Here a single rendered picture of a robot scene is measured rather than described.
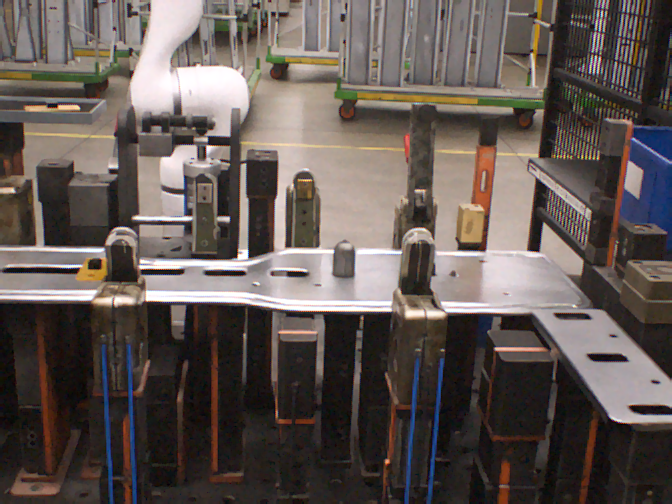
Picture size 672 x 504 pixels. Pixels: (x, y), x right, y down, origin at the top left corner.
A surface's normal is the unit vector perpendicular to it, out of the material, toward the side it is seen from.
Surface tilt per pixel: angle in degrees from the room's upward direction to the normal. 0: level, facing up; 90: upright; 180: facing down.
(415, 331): 90
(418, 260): 102
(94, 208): 90
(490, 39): 86
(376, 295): 0
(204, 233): 78
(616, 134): 90
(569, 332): 0
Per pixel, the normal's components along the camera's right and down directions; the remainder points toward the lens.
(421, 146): 0.08, 0.18
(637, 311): -0.99, -0.04
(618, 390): 0.04, -0.95
